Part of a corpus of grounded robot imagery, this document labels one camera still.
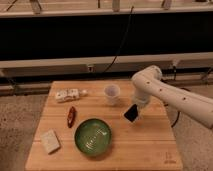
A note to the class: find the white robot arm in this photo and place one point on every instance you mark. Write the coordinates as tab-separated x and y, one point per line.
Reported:
147	83

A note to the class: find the green ribbed bowl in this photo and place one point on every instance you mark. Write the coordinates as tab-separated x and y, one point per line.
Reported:
93	137

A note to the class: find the black eraser block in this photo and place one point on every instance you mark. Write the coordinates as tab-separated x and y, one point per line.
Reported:
132	113

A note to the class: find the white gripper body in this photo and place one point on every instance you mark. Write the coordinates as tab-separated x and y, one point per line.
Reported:
140	103

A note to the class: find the white soap bar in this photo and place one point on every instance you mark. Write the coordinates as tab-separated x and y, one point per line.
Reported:
49	141

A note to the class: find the red brown pocket knife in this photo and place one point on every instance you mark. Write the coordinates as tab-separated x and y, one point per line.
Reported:
71	117

